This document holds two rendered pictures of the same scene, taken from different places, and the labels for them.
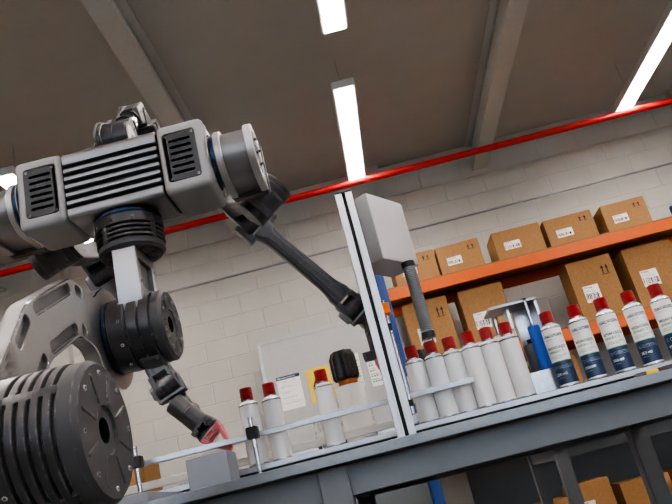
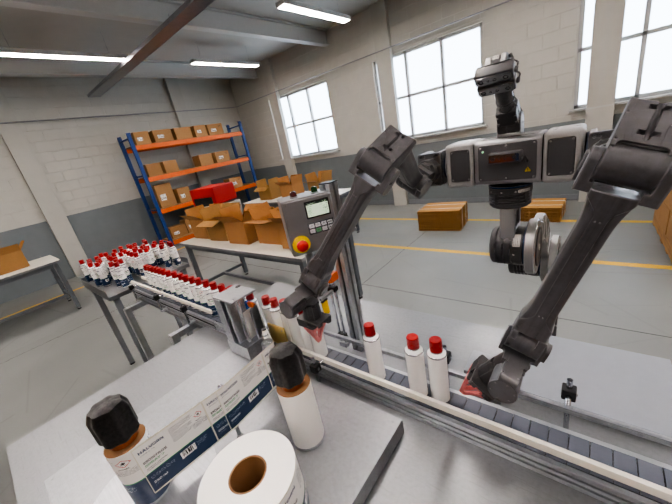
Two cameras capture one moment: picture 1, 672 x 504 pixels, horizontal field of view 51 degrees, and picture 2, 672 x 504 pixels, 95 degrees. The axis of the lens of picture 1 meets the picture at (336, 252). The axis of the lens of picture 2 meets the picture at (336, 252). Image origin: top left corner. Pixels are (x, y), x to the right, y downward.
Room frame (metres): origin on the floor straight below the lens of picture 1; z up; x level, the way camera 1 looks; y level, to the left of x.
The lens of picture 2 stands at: (2.53, 0.62, 1.63)
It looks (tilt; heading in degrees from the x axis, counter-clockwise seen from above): 20 degrees down; 222
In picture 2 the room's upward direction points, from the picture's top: 12 degrees counter-clockwise
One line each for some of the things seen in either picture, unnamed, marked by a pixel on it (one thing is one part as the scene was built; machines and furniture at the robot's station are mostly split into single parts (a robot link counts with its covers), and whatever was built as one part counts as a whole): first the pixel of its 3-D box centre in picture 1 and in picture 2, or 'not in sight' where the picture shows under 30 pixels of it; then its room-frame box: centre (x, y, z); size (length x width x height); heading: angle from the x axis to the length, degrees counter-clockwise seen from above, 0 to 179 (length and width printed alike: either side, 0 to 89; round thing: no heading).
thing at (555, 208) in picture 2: not in sight; (536, 209); (-2.64, 0.03, 0.10); 0.64 x 0.52 x 0.20; 87
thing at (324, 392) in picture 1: (328, 407); (373, 351); (1.90, 0.12, 0.98); 0.05 x 0.05 x 0.20
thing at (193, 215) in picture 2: not in sight; (205, 221); (0.65, -3.12, 0.97); 0.45 x 0.40 x 0.37; 2
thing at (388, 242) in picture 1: (378, 237); (309, 222); (1.81, -0.12, 1.38); 0.17 x 0.10 x 0.19; 145
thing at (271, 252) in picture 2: not in sight; (266, 267); (0.57, -2.25, 0.39); 2.20 x 0.80 x 0.78; 90
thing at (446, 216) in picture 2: not in sight; (442, 216); (-2.15, -1.18, 0.16); 0.64 x 0.53 x 0.31; 94
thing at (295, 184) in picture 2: not in sight; (290, 186); (-1.30, -3.57, 0.97); 0.43 x 0.39 x 0.37; 177
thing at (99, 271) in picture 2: not in sight; (126, 260); (1.77, -2.49, 0.98); 0.57 x 0.46 x 0.21; 0
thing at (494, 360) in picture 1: (495, 364); (279, 320); (1.89, -0.33, 0.98); 0.05 x 0.05 x 0.20
